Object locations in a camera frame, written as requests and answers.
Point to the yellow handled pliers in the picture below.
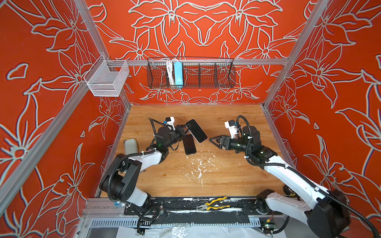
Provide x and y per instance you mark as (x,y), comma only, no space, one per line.
(213,205)

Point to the black wire wall basket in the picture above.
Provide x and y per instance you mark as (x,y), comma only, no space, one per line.
(198,73)

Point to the black smartphone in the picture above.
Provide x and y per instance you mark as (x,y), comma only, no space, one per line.
(189,145)

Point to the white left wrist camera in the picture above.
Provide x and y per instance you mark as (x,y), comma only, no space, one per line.
(169,122)

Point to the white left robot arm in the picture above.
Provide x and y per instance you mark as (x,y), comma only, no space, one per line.
(120,179)

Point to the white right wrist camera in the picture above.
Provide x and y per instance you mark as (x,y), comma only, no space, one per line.
(231,126)

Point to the pale green soap bar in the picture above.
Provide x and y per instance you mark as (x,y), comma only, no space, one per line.
(130,146)

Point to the black yellow tape measure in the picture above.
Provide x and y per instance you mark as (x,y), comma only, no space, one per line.
(288,191)

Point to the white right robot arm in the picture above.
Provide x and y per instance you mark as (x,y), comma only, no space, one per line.
(325,212)

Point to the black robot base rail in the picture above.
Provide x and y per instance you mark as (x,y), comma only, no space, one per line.
(181,211)

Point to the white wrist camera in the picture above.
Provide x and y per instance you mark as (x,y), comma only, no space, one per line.
(231,126)
(169,122)

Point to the light blue flat box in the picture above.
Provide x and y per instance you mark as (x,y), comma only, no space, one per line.
(178,72)

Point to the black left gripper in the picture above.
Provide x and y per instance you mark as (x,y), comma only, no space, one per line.
(179,131)

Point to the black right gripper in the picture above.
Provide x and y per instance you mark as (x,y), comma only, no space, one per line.
(218,137)

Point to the clear plastic wall bin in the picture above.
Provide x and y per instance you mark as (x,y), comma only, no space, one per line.
(106,78)

